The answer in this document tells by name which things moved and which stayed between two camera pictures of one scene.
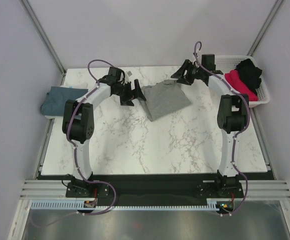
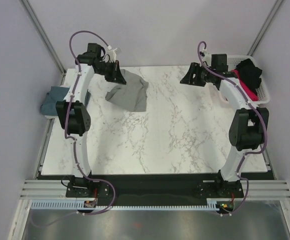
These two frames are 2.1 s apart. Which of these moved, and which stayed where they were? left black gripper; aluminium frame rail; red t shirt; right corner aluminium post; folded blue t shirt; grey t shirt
Moved: grey t shirt; left black gripper
Stayed: folded blue t shirt; right corner aluminium post; aluminium frame rail; red t shirt
